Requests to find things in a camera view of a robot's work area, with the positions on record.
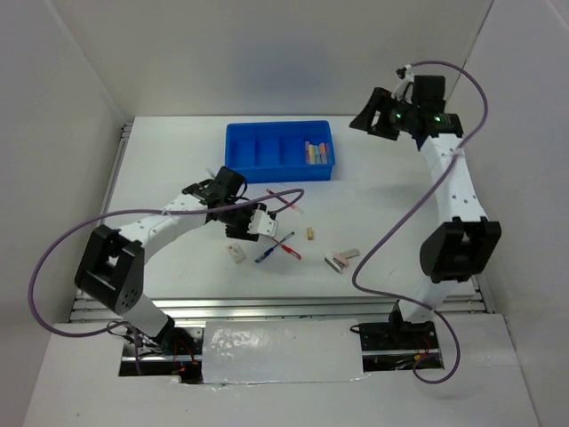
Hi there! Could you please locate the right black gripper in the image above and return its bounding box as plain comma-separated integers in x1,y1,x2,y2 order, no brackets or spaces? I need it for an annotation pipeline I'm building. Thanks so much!
349,87,418,141

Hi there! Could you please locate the blue pen crossed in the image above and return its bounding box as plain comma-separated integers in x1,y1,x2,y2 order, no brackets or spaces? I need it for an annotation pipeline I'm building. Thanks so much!
254,231,295,263

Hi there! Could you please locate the red pen crossed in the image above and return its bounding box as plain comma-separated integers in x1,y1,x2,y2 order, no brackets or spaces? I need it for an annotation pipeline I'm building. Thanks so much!
272,238,302,261

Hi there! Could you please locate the orange highlighter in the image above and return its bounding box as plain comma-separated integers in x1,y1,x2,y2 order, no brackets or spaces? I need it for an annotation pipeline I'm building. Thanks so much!
319,143,328,164

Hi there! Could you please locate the yellow highlighter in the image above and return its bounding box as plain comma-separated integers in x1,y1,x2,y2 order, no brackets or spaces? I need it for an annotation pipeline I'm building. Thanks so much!
309,144,316,165

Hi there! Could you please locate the purple highlighter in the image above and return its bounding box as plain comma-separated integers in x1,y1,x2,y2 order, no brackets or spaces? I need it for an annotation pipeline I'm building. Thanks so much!
304,141,310,165

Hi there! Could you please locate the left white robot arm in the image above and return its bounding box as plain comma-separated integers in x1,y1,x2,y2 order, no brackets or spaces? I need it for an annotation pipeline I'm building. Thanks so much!
75,166,277,355

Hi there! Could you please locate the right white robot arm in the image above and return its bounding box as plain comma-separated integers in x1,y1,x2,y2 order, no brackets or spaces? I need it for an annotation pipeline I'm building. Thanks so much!
349,76,501,349

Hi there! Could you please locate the white red eraser pack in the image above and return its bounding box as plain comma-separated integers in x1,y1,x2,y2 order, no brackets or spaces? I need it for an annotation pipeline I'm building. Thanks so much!
226,243,246,264

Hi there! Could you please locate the red pen upper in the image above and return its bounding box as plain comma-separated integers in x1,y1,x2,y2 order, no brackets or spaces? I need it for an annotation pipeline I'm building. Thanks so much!
266,189,304,214

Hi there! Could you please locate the blue compartment tray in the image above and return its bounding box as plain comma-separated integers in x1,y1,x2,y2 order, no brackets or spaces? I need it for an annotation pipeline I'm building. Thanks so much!
225,120,335,183

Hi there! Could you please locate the pink eraser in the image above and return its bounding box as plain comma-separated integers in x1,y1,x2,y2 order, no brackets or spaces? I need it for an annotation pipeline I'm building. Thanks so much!
333,253,349,268

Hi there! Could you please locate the grey white eraser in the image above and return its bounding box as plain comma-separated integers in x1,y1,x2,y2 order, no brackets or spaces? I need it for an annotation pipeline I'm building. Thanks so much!
341,248,360,259

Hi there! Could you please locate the white foil cover sheet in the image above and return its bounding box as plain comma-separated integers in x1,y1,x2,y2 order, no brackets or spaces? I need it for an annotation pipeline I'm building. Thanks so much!
202,319,364,384

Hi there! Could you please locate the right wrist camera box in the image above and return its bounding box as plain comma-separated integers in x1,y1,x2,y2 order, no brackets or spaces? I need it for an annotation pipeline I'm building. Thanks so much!
391,64,414,101

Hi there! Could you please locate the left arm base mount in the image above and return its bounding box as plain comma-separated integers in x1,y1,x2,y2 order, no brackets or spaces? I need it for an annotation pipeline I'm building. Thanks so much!
114,327,204,384

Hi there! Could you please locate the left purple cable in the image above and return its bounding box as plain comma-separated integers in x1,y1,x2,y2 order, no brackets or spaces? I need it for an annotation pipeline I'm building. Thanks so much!
28,188,306,377

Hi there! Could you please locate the purple cable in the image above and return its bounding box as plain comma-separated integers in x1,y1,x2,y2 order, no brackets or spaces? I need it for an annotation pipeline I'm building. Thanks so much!
350,60,490,383
28,188,306,377

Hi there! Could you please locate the aluminium frame rail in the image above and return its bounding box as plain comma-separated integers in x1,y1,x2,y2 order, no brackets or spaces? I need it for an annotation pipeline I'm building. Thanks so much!
69,290,486,323

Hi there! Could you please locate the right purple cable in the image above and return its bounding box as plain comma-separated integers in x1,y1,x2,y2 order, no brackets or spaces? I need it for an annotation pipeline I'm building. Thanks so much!
350,60,490,383

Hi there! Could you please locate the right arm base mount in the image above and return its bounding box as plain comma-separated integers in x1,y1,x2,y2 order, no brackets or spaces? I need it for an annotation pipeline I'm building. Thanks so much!
349,321,443,373

